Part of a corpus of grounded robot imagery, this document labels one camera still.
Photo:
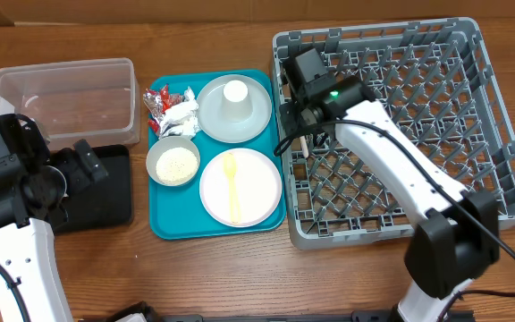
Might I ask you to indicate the yellow plastic spoon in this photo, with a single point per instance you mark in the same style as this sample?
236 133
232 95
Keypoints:
230 170

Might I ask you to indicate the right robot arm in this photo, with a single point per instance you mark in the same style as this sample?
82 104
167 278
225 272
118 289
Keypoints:
456 232

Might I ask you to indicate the teal serving tray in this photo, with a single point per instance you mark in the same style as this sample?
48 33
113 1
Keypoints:
177 212

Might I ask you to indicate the grey plate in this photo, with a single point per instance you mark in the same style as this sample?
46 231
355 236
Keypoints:
212 121

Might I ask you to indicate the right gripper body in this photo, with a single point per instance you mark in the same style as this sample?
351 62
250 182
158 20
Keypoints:
294 113

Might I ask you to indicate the grey dishwasher rack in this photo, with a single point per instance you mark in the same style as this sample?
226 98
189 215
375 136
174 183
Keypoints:
435 80

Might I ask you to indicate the black tray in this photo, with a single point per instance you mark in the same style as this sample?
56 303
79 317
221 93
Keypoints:
105 204

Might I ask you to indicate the white plastic utensil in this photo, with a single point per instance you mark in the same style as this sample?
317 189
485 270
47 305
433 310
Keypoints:
304 146

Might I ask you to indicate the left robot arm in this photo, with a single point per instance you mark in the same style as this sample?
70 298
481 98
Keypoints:
33 183

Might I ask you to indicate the grey bowl with rice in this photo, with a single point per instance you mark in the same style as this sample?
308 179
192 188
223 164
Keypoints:
173 161

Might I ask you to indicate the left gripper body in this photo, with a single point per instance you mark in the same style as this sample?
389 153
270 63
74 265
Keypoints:
76 177

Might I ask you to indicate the red foil wrapper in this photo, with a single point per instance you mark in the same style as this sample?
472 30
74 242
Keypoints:
158 102

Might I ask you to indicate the clear plastic bin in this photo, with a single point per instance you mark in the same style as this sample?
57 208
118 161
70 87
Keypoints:
93 100

